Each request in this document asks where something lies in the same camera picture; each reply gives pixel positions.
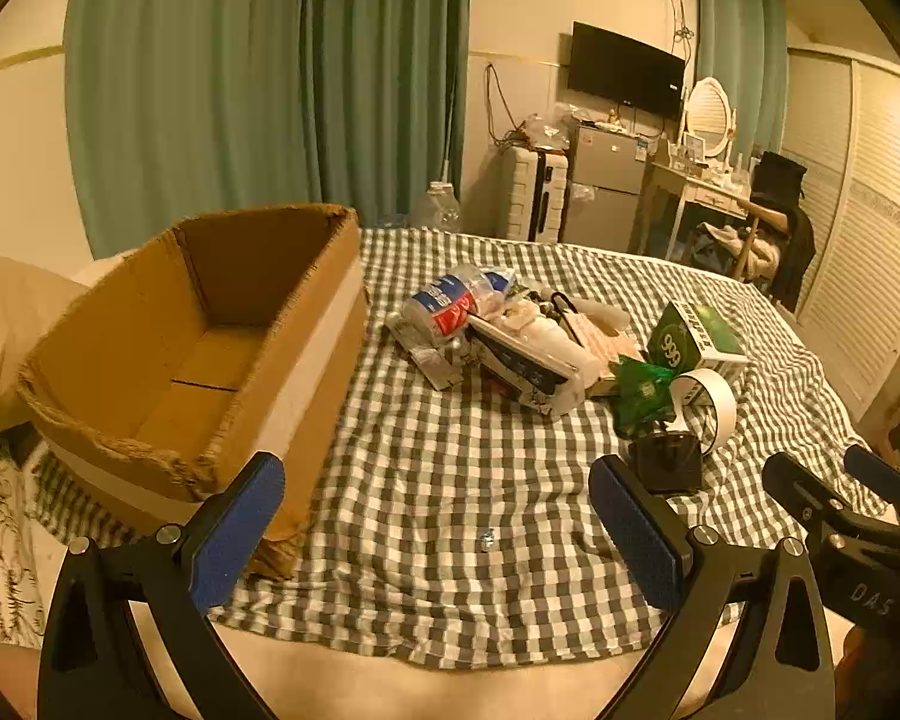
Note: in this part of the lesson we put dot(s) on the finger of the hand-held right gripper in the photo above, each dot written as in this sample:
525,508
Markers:
874,465
799,484

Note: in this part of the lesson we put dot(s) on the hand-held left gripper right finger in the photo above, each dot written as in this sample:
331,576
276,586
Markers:
634,532

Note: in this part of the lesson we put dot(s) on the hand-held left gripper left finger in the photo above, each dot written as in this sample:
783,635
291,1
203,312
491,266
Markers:
244,532

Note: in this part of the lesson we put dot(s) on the green white carton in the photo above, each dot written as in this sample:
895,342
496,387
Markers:
701,330

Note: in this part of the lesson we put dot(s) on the brown cardboard box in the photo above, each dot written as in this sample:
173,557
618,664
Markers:
157,292

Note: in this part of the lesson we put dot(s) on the crushed bottle red blue label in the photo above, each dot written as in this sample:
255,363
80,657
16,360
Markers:
442,311

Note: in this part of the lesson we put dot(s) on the small black box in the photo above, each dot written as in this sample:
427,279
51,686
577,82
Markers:
664,465

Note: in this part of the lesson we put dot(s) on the white tape roll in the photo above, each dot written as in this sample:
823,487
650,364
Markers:
720,394

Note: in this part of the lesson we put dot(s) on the green plastic wrapper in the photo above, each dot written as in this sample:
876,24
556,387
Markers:
645,394

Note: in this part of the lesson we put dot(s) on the green white checked blanket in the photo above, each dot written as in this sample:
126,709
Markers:
457,480

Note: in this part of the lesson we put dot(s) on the pink striped packet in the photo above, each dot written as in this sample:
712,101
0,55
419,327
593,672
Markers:
607,345

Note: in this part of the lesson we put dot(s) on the white packet dark blue print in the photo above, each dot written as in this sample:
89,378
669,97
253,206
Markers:
525,371

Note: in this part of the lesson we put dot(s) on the louvered wardrobe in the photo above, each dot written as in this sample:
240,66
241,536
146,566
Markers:
862,225

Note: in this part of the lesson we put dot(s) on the white floral cloth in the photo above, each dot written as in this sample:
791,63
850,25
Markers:
0,540

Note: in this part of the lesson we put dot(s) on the pile of clothes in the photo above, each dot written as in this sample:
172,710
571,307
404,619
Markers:
727,244

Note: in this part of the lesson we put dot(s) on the white printed tube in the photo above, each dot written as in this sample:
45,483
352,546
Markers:
435,367

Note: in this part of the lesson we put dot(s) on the chair with black clothes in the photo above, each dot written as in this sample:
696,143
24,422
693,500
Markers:
784,187

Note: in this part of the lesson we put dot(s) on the beige pillow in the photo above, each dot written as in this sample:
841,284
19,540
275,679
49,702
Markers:
7,337

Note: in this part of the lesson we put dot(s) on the white dressing table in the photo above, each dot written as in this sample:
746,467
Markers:
705,191

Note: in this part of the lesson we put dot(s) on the silver fridge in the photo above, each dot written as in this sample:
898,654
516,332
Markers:
607,187

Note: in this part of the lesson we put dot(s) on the white suitcase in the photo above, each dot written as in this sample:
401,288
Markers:
529,195

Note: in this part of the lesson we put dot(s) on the clear water jug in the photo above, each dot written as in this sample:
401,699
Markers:
442,206

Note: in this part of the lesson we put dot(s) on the white oval mirror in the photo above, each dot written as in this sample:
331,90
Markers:
709,116

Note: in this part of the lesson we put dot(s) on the clear plastic bag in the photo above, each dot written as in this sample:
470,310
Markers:
540,131

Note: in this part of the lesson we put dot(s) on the green curtain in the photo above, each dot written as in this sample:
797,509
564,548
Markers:
742,52
232,90

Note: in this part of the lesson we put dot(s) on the white pole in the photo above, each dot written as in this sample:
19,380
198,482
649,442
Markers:
448,127

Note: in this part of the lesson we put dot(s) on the black wall television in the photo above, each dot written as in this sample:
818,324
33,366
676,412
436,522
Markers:
626,71

